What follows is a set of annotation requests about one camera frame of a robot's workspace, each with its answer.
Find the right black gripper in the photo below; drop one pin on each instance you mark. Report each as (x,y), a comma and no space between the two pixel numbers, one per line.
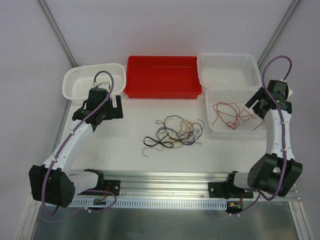
(258,102)

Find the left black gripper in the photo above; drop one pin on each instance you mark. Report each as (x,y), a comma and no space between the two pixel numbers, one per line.
(114,109)

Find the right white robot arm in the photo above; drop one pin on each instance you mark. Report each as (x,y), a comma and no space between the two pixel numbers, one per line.
(276,171)

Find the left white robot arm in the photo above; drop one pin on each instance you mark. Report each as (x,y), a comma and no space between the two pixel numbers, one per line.
(51,182)

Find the white near rectangular basket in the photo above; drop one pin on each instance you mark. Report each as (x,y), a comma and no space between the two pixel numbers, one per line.
(227,113)

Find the white rectangular basket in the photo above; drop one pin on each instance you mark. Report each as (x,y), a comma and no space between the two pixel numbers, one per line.
(227,113)
(228,71)

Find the red plastic bin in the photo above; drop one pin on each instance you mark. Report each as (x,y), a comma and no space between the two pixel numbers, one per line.
(162,77)

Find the white oval perforated basket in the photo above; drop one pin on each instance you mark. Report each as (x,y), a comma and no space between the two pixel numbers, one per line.
(78,81)

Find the white far rectangular basket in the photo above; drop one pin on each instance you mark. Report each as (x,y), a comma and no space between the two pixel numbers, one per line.
(228,71)

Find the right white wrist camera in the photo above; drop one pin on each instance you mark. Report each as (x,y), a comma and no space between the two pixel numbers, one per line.
(290,92)

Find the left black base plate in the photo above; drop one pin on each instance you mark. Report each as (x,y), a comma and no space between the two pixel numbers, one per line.
(112,186)

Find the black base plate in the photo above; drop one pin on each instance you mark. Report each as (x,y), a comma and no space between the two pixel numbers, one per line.
(112,186)
(220,190)

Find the aluminium mounting rail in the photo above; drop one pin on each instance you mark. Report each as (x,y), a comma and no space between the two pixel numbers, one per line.
(162,185)

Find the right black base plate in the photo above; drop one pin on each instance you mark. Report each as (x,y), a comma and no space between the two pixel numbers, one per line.
(220,190)

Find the white slotted cable duct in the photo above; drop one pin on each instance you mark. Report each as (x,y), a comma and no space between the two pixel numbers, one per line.
(143,203)

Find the right aluminium frame post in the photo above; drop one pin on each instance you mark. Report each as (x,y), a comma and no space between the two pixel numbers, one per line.
(289,13)

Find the aluminium frame post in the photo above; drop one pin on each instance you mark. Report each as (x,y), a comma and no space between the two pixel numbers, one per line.
(289,13)
(56,30)

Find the left aluminium frame post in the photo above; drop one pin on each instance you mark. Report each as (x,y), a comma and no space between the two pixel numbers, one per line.
(56,30)

